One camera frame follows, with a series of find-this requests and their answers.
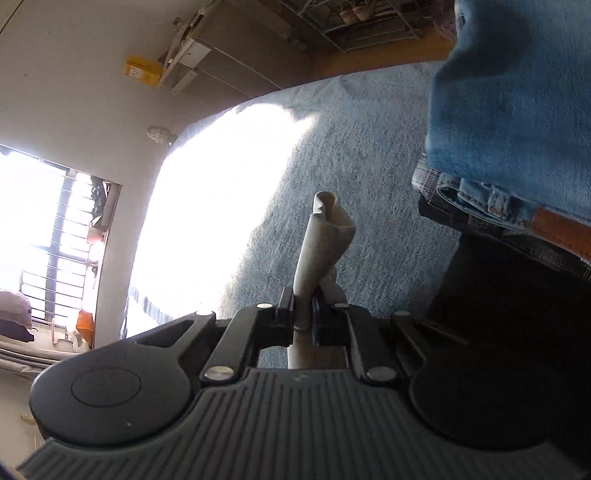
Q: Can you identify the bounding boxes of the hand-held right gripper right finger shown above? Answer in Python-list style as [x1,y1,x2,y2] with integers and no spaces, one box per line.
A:
[312,295,467,385]

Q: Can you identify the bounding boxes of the beige hoodie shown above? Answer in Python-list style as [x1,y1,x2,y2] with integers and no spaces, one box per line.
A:
[287,191,357,370]

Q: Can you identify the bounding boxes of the pink and purple cloth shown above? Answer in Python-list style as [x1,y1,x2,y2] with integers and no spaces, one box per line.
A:
[0,290,35,343]

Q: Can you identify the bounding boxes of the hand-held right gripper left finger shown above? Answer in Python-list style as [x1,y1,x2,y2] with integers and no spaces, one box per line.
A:
[134,286,296,384]

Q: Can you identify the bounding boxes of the orange bag on windowsill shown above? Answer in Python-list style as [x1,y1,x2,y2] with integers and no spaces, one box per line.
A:
[75,308,96,346]

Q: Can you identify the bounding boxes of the yellow box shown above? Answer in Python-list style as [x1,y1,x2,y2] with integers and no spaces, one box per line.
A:
[122,55,163,86]

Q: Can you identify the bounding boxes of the light blue folded jeans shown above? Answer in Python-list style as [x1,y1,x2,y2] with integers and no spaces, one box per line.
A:
[425,0,591,217]

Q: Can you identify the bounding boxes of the window with metal bars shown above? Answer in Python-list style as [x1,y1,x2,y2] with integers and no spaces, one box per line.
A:
[0,143,123,352]

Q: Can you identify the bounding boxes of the white cabinet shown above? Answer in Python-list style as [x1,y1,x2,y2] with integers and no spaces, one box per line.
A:
[159,0,319,97]

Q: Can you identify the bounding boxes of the metal shoe rack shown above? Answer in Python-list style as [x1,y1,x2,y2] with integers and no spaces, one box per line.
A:
[277,0,444,51]

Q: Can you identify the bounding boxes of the black sandals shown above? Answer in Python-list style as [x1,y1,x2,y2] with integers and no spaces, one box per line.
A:
[90,175,112,217]

